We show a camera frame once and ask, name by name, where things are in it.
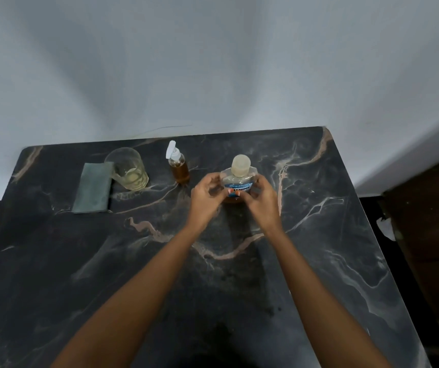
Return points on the person's left hand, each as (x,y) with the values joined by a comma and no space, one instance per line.
(204,205)

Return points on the white plastic scrap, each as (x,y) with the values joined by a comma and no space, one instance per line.
(386,229)

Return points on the person's right hand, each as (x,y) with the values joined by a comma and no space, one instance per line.
(263,208)

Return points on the grey-green cloth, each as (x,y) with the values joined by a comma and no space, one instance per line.
(93,187)

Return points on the clear drinking glass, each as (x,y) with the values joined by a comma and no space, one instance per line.
(129,172)

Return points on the white pump dispenser head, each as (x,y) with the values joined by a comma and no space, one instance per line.
(173,149)

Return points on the person's right forearm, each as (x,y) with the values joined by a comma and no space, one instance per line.
(327,306)

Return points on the small clear pump bottle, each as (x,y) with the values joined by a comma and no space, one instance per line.
(180,170)

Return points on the Listerine mouthwash bottle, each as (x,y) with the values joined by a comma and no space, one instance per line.
(238,183)

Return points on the translucent bottle cap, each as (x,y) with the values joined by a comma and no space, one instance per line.
(241,165)

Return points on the person's left forearm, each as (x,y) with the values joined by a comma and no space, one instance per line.
(127,306)

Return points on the black marble table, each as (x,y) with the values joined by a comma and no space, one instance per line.
(70,272)

